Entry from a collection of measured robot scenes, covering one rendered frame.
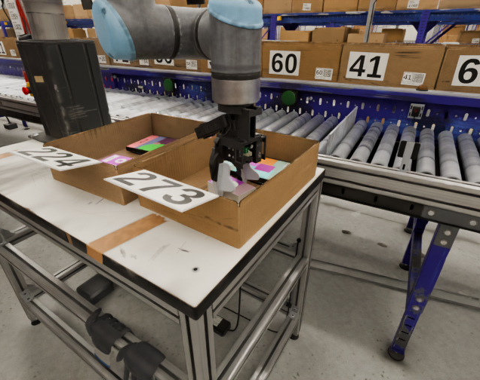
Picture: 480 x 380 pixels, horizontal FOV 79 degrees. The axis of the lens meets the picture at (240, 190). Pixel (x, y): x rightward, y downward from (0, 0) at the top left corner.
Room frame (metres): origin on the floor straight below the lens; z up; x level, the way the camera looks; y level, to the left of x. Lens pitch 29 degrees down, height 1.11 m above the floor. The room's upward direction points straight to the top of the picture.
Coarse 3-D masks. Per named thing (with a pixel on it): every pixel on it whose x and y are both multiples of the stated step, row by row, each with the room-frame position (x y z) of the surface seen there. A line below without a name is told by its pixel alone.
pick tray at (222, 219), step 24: (192, 144) 0.74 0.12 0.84; (288, 144) 0.78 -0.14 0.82; (312, 144) 0.74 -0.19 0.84; (144, 168) 0.60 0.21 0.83; (168, 168) 0.66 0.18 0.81; (192, 168) 0.73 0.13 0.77; (288, 168) 0.58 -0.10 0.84; (312, 168) 0.71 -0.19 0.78; (264, 192) 0.49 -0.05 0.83; (288, 192) 0.59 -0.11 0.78; (168, 216) 0.52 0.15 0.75; (192, 216) 0.48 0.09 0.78; (216, 216) 0.45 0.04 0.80; (240, 216) 0.43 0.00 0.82; (264, 216) 0.50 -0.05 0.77; (240, 240) 0.43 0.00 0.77
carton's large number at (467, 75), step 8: (464, 56) 1.22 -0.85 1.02; (472, 56) 1.21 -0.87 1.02; (464, 64) 1.22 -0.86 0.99; (472, 64) 1.20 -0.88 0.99; (456, 72) 1.22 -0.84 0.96; (464, 72) 1.21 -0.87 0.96; (472, 72) 1.20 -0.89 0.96; (456, 80) 1.22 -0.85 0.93; (464, 80) 1.21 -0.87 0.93; (472, 80) 1.19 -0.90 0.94
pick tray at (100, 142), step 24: (144, 120) 1.01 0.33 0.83; (168, 120) 1.00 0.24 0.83; (192, 120) 0.95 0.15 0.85; (48, 144) 0.73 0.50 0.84; (72, 144) 0.78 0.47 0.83; (96, 144) 0.84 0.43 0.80; (120, 144) 0.91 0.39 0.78; (168, 144) 0.72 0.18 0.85; (96, 168) 0.61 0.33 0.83; (120, 168) 0.58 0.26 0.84; (96, 192) 0.62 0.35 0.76; (120, 192) 0.58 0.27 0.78
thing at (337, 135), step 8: (352, 112) 1.23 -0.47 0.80; (344, 120) 1.09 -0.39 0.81; (352, 120) 1.26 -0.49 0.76; (336, 128) 0.99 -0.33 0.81; (344, 128) 1.12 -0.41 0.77; (328, 136) 0.92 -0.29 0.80; (336, 136) 1.00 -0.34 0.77; (344, 136) 1.15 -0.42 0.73; (328, 144) 0.92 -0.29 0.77; (336, 144) 1.02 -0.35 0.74; (328, 152) 0.93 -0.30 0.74
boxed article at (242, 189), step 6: (210, 180) 0.61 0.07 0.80; (234, 180) 0.61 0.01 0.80; (210, 186) 0.60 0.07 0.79; (240, 186) 0.58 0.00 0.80; (246, 186) 0.58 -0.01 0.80; (252, 186) 0.58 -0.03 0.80; (228, 192) 0.55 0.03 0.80; (234, 192) 0.55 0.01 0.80; (240, 192) 0.55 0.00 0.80; (246, 192) 0.55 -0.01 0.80; (234, 198) 0.54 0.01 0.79; (240, 198) 0.54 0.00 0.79
